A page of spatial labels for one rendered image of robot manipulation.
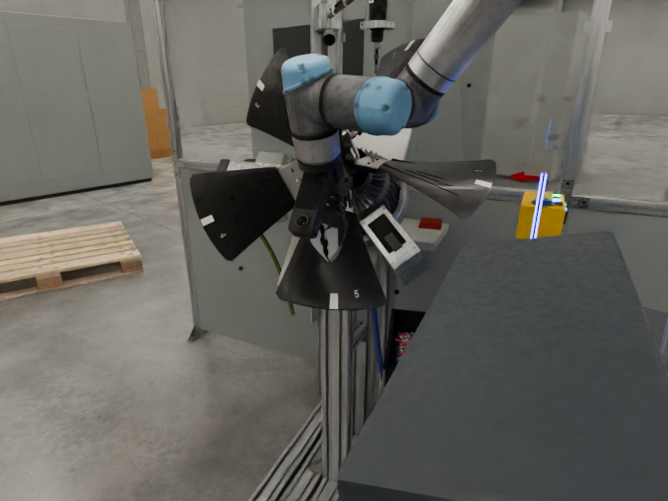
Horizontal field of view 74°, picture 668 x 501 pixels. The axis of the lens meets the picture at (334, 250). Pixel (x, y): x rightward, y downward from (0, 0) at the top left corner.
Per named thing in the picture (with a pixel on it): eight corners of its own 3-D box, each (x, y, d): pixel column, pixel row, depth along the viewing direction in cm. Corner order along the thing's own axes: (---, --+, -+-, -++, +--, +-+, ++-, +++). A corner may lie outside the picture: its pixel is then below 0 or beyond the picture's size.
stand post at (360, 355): (352, 439, 178) (358, 151, 137) (373, 447, 175) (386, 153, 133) (348, 447, 174) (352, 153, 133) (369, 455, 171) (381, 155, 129)
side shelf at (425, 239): (359, 219, 179) (359, 212, 178) (448, 231, 165) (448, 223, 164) (334, 237, 159) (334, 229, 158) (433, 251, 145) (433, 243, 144)
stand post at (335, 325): (327, 484, 159) (326, 247, 126) (350, 493, 155) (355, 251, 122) (322, 494, 155) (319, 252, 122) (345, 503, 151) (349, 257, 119)
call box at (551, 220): (518, 226, 126) (524, 190, 122) (558, 231, 122) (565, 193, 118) (514, 244, 112) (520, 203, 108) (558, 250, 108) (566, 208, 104)
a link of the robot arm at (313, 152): (326, 142, 66) (279, 139, 70) (330, 170, 69) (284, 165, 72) (345, 123, 72) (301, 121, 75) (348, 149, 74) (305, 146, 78)
